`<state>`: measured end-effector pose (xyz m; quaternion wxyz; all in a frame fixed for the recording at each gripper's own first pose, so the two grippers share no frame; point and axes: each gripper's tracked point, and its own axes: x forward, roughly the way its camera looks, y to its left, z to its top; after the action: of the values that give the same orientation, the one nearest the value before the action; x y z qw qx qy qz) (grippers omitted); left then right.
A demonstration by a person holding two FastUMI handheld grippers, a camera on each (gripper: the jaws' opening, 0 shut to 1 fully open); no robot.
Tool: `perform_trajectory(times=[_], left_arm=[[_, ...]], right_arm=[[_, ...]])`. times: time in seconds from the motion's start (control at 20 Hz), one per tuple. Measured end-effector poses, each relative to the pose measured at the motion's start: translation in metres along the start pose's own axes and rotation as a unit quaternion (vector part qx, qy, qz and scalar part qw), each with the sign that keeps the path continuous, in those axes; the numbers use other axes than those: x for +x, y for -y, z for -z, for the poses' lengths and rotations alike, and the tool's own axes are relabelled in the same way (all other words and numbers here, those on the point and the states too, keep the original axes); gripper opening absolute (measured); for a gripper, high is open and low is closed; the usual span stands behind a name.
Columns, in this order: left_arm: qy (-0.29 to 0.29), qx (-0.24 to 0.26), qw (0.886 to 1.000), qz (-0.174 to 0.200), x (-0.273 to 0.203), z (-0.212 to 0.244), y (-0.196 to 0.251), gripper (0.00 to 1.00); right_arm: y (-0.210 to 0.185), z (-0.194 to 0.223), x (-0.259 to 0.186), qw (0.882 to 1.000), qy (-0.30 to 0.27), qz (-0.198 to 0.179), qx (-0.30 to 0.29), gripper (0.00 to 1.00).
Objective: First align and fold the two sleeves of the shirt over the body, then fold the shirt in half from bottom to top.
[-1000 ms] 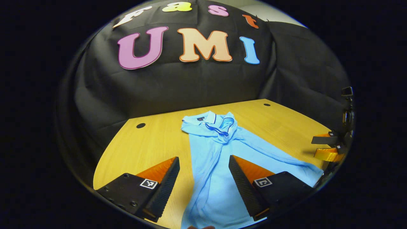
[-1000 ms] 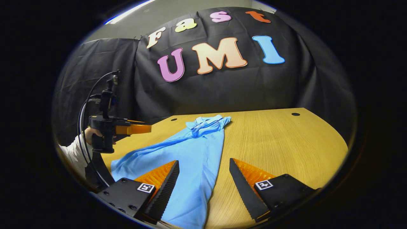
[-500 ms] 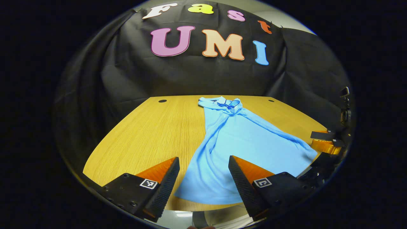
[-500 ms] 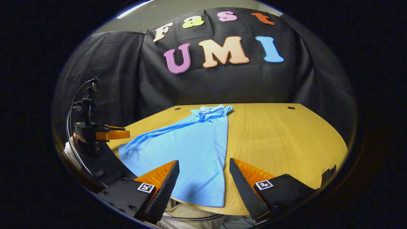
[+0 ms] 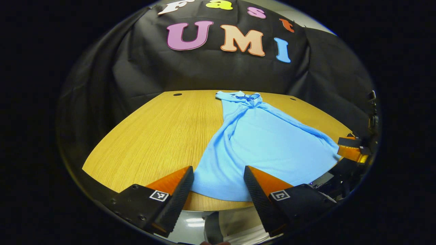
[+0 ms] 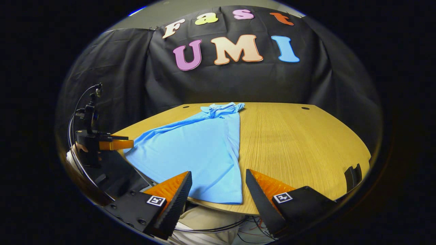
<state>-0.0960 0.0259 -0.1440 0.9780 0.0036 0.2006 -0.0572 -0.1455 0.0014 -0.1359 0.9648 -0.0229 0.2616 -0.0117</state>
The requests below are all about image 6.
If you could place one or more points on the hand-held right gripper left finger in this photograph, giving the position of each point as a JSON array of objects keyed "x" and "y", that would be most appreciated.
[{"x": 177, "y": 204}]

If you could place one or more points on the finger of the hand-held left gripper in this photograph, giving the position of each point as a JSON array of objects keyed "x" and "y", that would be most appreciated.
[{"x": 117, "y": 144}]

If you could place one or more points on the person's beige trousers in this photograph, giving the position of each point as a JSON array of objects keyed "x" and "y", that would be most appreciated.
[{"x": 211, "y": 219}]

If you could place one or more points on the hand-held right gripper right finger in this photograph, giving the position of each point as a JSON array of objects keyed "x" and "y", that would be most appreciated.
[{"x": 262, "y": 204}]

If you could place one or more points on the black backdrop cloth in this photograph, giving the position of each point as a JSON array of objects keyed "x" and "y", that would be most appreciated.
[{"x": 238, "y": 81}]

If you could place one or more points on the light blue T-shirt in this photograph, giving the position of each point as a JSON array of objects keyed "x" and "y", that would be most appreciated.
[{"x": 197, "y": 149}]

